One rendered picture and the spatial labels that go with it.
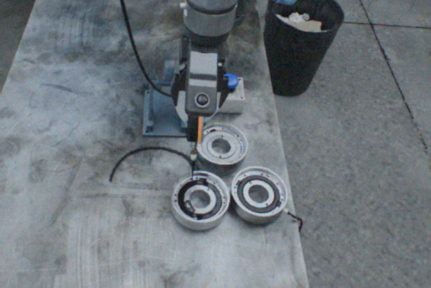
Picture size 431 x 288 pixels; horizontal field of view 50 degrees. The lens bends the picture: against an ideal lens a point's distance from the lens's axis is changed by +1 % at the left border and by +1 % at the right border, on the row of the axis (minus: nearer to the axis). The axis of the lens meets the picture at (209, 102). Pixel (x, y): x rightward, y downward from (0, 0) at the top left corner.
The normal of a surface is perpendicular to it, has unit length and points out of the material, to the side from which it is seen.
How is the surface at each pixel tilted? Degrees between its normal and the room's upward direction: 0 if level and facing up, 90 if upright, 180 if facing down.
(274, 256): 0
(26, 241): 0
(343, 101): 0
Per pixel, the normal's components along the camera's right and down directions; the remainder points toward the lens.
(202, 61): 0.18, -0.24
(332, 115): 0.11, -0.68
